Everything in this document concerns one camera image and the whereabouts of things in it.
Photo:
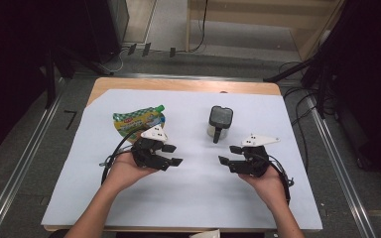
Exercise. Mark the black angled floor tape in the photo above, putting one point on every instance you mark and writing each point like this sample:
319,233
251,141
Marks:
70,119

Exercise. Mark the metal floor rail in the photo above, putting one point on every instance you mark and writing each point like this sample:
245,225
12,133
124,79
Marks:
20,172
344,178

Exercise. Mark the small black floor block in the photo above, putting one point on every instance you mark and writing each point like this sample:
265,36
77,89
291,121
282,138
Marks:
146,49
132,49
172,52

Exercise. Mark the green and yellow sauce pouch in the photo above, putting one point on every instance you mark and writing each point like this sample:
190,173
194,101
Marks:
135,120

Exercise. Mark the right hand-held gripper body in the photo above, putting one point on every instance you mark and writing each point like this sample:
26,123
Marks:
256,160

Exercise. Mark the person's left hand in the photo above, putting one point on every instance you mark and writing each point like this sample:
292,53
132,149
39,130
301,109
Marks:
125,173

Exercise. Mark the wooden table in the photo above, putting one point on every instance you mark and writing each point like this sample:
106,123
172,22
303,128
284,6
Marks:
178,84

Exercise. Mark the light wooden frame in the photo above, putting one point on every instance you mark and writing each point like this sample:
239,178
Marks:
188,26

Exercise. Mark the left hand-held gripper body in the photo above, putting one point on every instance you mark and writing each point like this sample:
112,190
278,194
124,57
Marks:
147,153

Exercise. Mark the person's right hand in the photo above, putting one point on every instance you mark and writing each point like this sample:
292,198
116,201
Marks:
269,188

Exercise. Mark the black cabinet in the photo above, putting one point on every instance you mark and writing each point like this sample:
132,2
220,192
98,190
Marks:
105,29

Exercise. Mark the black curtain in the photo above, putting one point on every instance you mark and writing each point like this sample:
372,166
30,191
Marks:
13,66
370,82

